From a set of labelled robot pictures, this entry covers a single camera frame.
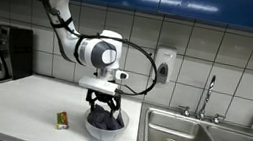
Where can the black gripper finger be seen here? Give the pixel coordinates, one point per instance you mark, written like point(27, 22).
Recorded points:
point(115, 113)
point(93, 107)

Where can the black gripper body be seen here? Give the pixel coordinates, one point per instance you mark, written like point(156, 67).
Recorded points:
point(104, 97)

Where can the grey hand towel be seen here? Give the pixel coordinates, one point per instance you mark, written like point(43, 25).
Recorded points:
point(103, 121)

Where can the translucent plastic bowl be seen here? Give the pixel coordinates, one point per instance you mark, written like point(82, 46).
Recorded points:
point(103, 135)

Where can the yellow green snack packet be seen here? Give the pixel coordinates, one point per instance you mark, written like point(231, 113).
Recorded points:
point(62, 121)

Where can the black coffee maker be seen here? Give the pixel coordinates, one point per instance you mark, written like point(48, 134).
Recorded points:
point(18, 51)

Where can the chrome sink faucet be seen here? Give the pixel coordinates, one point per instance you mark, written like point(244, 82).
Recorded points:
point(208, 93)

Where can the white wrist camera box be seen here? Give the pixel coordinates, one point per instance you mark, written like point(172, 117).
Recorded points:
point(97, 84)

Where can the white wall soap dispenser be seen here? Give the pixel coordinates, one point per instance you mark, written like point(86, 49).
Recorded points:
point(165, 61)

